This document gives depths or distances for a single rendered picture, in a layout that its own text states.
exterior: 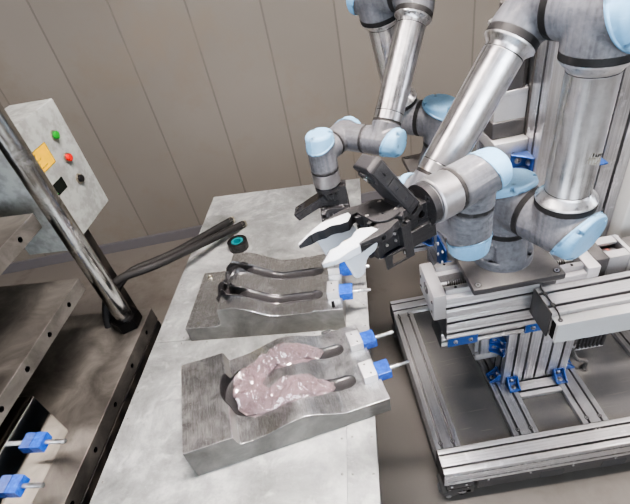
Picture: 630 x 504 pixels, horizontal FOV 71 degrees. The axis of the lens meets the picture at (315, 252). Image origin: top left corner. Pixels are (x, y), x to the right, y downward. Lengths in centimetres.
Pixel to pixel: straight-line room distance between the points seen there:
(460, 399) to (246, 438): 102
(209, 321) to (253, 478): 50
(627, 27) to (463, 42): 229
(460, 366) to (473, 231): 127
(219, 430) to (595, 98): 101
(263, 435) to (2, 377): 68
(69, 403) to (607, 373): 192
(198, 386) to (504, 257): 83
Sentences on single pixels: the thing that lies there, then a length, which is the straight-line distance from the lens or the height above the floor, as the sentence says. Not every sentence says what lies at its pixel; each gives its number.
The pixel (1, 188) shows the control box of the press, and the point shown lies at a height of 132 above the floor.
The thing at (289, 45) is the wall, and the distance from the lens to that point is 286.
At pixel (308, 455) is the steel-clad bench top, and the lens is 118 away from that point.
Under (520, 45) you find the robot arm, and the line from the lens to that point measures 91.
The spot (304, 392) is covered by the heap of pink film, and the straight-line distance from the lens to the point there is 113.
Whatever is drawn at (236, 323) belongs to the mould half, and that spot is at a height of 87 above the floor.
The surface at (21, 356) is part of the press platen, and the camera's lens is 142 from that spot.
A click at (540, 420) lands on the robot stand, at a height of 21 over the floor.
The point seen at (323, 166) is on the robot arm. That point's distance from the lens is 118.
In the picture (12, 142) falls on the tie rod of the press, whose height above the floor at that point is 149.
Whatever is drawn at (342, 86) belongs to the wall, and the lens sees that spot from 295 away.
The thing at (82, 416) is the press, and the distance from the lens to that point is 153.
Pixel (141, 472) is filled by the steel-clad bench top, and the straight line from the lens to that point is 131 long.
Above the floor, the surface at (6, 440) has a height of 96.
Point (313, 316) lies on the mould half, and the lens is 134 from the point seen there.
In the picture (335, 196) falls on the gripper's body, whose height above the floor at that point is 117.
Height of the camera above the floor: 184
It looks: 39 degrees down
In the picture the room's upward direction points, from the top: 13 degrees counter-clockwise
